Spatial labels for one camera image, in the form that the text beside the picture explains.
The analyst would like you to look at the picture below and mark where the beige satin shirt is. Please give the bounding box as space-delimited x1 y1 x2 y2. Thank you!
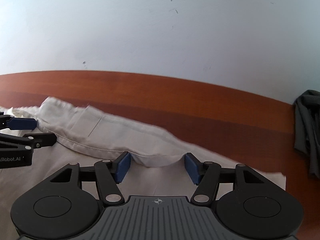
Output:
0 96 287 230

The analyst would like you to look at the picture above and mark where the dark grey garment pile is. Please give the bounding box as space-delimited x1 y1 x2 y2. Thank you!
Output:
293 90 319 178

